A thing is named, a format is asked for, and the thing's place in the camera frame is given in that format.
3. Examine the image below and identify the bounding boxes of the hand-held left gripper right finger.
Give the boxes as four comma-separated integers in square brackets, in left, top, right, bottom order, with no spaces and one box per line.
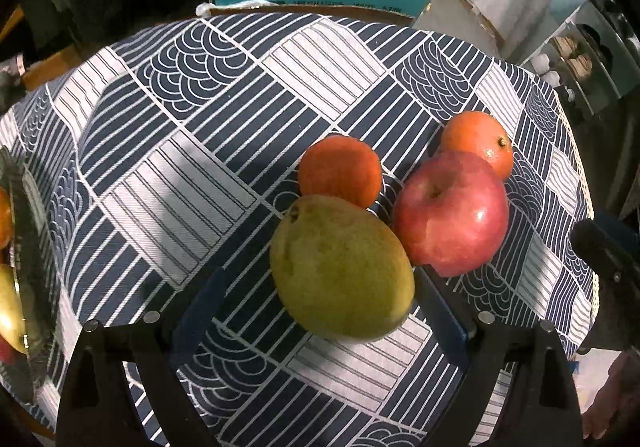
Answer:
[415,267,585,447]

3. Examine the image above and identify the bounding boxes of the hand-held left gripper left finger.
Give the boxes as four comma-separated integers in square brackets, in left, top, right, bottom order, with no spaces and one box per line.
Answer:
[56,266,227,447]

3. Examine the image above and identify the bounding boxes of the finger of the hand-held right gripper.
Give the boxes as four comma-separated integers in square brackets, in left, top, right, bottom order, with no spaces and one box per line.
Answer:
[571,214,640,298]

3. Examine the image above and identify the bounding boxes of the yellow-green mango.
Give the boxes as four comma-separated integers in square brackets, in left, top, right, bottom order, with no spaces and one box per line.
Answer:
[270,194,416,342]

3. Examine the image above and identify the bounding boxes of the clear glass bowl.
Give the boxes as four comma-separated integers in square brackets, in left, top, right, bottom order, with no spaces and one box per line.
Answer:
[0,144,63,408]

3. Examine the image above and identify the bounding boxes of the yellow mango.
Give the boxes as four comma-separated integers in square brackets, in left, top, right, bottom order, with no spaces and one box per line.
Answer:
[0,263,31,354]

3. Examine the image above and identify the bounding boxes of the small red fruit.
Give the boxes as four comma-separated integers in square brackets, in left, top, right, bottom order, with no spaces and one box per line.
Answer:
[0,334,18,366]

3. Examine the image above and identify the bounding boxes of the person's right hand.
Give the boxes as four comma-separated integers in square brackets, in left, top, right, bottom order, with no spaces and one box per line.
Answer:
[582,352,640,443]

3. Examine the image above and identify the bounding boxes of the red apple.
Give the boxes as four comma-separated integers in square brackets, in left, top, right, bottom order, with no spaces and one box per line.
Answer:
[392,150,510,278]

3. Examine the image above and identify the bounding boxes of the blue white patterned tablecloth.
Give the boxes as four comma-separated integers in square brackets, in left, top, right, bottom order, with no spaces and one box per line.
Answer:
[0,10,601,447]

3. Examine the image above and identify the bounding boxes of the metal shoe rack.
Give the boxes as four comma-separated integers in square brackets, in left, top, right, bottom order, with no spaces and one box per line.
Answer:
[540,0,640,128]

